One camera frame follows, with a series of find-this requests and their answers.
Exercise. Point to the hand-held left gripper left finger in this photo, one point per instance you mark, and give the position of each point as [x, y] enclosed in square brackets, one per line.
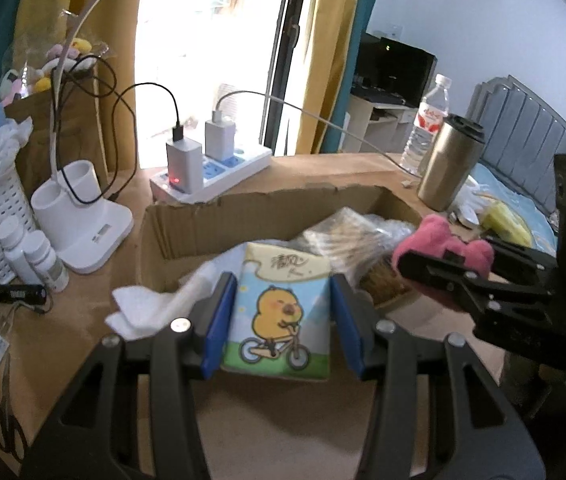
[215, 325]

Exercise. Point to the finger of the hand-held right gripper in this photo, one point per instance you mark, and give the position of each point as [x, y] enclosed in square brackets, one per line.
[443, 275]
[523, 252]

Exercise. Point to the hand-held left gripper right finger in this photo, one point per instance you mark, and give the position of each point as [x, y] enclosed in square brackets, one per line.
[348, 330]

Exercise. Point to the tissue packet with chick print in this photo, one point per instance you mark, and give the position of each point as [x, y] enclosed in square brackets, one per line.
[278, 320]

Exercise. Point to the white paper towel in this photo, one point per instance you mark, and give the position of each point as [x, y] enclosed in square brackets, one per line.
[148, 305]

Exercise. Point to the clear plastic packet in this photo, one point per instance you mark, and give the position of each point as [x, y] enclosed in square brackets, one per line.
[348, 235]

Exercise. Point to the brown cardboard box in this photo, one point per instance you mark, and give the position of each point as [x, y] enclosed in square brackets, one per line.
[203, 230]

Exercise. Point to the brown fibre pad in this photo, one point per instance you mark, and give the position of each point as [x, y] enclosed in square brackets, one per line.
[383, 282]

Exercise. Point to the blue bed sheet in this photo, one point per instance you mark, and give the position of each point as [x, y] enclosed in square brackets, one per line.
[518, 190]

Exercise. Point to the steel tumbler with black lid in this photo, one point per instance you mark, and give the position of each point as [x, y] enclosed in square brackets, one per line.
[445, 170]

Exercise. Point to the grey padded headboard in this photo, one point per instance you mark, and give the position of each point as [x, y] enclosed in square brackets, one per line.
[528, 130]

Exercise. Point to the grey-green cloth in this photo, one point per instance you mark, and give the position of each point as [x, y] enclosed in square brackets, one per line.
[538, 385]

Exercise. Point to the white desk lamp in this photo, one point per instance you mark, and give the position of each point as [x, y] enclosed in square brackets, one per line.
[93, 240]

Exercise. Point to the clear water bottle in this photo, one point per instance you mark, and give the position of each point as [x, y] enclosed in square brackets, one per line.
[425, 120]

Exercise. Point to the white power strip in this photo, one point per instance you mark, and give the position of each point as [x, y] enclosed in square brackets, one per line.
[243, 165]

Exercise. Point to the white charger with black plug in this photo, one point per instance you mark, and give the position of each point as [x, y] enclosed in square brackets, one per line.
[183, 165]

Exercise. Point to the white television stand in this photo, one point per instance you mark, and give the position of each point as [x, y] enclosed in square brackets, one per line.
[378, 125]

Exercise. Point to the white pill bottle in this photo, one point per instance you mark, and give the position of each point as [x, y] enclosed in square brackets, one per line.
[47, 262]
[13, 242]

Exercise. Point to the black flashlight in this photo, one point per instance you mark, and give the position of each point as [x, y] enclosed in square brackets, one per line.
[18, 293]

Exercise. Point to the black television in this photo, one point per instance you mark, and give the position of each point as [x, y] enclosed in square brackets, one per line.
[398, 70]

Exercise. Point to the black scissors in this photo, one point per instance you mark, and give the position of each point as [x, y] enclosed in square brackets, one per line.
[5, 427]

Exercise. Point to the yellow curtain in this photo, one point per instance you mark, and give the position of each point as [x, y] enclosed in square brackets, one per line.
[98, 20]
[328, 60]

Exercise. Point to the brown paper bag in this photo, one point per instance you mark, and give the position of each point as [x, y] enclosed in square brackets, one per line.
[33, 145]

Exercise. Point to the crumpled white tissue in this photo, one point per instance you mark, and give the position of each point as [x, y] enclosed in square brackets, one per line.
[8, 142]

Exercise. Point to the yellow plush toy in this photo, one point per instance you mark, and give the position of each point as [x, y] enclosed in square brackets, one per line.
[82, 46]

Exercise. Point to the pale pink plush toy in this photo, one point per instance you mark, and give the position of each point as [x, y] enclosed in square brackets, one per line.
[58, 51]

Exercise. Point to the white plush toy with spots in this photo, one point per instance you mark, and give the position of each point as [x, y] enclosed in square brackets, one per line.
[10, 85]

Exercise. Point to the black door frame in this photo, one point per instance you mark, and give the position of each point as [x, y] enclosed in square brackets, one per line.
[285, 60]

